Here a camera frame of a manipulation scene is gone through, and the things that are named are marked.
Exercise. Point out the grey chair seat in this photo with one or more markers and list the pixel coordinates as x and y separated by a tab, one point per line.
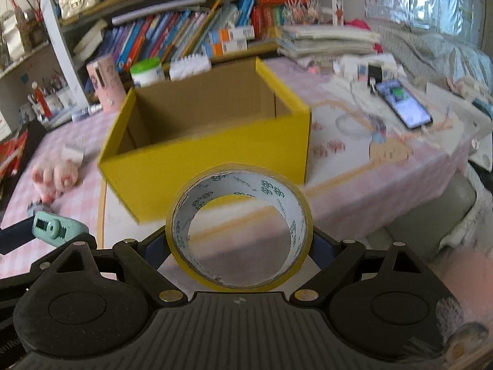
431	216

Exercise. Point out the stack of papers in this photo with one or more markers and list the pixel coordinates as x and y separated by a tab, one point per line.
327	42

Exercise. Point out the small spray bottle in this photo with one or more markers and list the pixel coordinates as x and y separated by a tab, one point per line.
86	112

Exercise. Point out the thick lying book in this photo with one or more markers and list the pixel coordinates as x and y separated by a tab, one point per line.
90	40

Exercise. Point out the rolled white sheet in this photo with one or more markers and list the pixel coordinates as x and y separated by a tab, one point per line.
158	9

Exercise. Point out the red boxed book set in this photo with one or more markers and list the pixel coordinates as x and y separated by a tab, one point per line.
277	7

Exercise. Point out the yellow cardboard box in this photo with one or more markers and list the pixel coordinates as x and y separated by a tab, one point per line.
215	162

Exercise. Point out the row of books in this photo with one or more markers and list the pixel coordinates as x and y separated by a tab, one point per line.
165	34

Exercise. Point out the pink humidifier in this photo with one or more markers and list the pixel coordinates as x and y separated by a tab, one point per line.
106	84

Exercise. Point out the orange white medicine box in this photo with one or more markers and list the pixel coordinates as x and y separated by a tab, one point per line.
235	34
227	46

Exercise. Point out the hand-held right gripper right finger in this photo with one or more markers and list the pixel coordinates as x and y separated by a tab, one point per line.
321	248

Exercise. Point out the white jar green lid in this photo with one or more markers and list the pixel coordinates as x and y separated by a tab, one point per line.
146	73

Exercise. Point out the pink checked tablecloth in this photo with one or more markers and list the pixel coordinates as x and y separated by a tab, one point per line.
335	216

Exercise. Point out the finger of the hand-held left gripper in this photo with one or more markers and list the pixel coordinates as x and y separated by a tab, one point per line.
15	235

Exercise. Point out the white wooden bookshelf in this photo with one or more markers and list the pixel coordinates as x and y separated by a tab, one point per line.
50	27

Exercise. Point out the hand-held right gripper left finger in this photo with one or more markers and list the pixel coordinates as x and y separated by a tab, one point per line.
156	252

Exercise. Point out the black smartphone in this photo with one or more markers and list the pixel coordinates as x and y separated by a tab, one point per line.
404	102

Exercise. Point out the white power adapter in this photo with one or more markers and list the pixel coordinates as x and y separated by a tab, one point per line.
72	154

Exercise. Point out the white pen holder cup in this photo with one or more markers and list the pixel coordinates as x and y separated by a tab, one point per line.
67	98
54	104

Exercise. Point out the white power strip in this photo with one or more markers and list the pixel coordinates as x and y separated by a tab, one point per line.
362	65

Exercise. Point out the pink plush toy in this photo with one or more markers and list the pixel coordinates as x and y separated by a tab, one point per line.
54	179

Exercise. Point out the red decoration packets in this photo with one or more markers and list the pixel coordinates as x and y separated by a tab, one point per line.
11	154

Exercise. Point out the person's pink printed clothing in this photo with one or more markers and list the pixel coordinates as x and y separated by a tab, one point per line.
462	285

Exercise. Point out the red tassel ornament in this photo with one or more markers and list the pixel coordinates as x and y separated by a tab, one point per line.
40	100

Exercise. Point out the spiky paper craft ornament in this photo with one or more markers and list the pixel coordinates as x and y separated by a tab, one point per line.
304	11

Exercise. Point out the yellow tape roll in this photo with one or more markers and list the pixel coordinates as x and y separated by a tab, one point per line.
238	179

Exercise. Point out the mint green correction tape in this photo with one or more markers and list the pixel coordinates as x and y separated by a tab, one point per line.
57	229

